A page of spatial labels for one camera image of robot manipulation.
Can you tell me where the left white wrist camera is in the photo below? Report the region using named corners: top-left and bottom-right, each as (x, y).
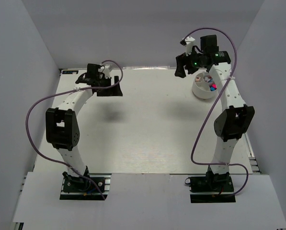
top-left (98, 64), bottom-right (114, 79)

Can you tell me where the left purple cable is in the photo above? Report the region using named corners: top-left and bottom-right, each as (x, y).
top-left (25, 60), bottom-right (124, 201)

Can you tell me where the white round divided container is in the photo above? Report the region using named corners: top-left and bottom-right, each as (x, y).
top-left (192, 71), bottom-right (217, 100)

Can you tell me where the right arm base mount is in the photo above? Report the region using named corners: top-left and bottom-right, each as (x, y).
top-left (184, 171), bottom-right (236, 204)

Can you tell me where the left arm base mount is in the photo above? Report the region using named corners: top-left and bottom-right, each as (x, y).
top-left (59, 174), bottom-right (111, 201)

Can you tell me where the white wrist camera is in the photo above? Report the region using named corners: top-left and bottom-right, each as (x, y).
top-left (98, 64), bottom-right (114, 79)
top-left (180, 36), bottom-right (195, 56)

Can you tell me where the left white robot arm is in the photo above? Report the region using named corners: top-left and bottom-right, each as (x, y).
top-left (46, 60), bottom-right (123, 191)

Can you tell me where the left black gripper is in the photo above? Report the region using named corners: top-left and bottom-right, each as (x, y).
top-left (96, 76), bottom-right (123, 97)

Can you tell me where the white tape roll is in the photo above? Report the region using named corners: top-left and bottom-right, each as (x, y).
top-left (203, 75), bottom-right (213, 82)

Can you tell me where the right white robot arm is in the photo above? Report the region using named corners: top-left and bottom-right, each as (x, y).
top-left (175, 35), bottom-right (255, 191)

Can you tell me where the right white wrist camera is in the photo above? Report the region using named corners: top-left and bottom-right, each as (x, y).
top-left (180, 36), bottom-right (195, 56)

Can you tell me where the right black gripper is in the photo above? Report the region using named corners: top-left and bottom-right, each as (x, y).
top-left (174, 47), bottom-right (205, 79)

